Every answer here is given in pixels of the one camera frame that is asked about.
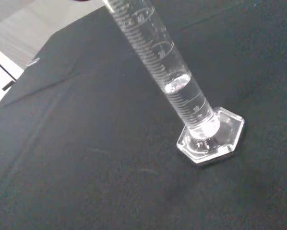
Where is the black bench cloth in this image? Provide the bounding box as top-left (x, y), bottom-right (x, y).
top-left (0, 0), bottom-right (287, 230)

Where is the white panel with black edges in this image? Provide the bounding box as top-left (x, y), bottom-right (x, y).
top-left (0, 44), bottom-right (24, 113)

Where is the clear tape strip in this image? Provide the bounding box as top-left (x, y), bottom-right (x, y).
top-left (25, 57), bottom-right (40, 67)

